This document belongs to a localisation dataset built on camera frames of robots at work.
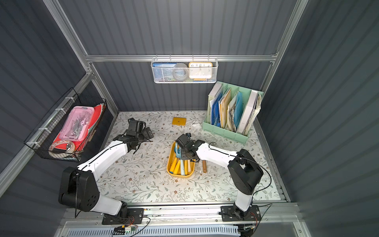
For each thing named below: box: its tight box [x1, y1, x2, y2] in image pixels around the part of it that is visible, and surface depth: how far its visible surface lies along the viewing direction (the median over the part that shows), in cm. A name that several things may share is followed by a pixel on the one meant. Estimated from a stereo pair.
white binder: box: [236, 89, 259, 135], surface depth 93 cm
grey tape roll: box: [172, 62, 189, 82], surface depth 89 cm
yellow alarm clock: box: [188, 61, 213, 81], surface depth 90 cm
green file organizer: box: [202, 81, 265, 145], surface depth 99 cm
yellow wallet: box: [171, 117, 188, 126], surface depth 118 cm
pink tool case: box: [59, 105, 95, 142], surface depth 74 cm
